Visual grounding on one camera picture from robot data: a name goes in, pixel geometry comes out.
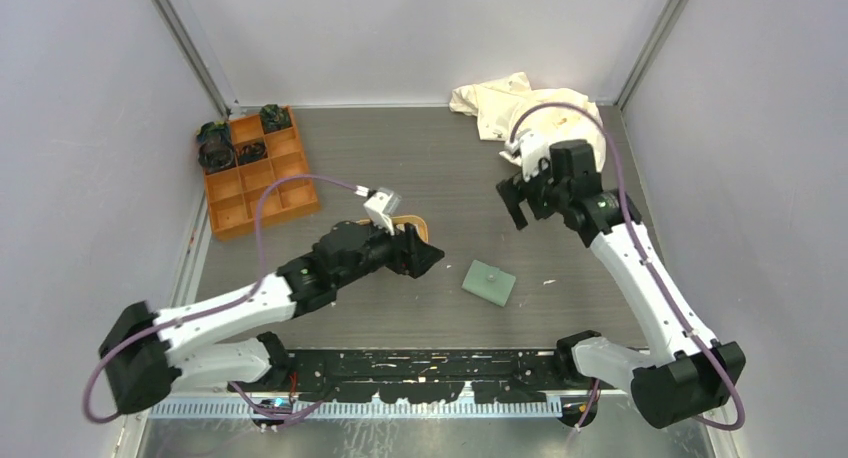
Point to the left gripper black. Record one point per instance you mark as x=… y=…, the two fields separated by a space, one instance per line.
x=412 y=256

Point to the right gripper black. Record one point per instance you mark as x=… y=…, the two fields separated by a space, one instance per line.
x=510 y=193

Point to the tan oval card tray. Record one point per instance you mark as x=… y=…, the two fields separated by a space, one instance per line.
x=398 y=225

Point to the green card holder wallet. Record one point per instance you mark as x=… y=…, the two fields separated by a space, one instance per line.
x=489 y=283

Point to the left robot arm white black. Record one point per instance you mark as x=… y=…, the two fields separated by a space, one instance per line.
x=149 y=354

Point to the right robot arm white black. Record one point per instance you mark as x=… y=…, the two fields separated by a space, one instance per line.
x=686 y=371

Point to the cream crumpled cloth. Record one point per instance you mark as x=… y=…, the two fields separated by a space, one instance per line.
x=497 y=104

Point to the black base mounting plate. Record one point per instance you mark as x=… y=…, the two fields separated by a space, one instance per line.
x=418 y=376

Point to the orange compartment organizer tray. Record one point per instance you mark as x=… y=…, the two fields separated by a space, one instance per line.
x=256 y=175

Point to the dark bundle top compartment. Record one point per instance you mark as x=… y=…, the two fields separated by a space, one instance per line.
x=274 y=118

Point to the dark bundle outside tray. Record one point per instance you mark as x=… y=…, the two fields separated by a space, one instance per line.
x=213 y=131

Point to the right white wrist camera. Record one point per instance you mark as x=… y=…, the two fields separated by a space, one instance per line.
x=527 y=150

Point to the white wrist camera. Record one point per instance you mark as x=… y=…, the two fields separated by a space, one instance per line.
x=379 y=205
x=527 y=150

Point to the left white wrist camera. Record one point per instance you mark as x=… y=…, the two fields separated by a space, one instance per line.
x=379 y=205

